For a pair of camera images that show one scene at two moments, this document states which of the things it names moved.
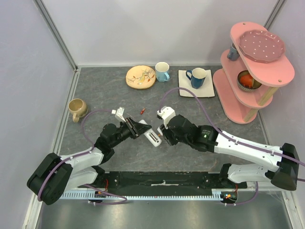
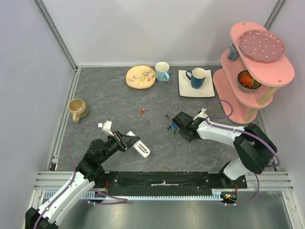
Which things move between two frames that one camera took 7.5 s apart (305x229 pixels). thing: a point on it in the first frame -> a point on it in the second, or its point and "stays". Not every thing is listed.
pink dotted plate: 260,46 stays
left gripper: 136,128 -> 124,141
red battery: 142,111 stays
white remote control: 152,135 -> 139,146
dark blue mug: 198,78 stays
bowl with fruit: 246,82 stays
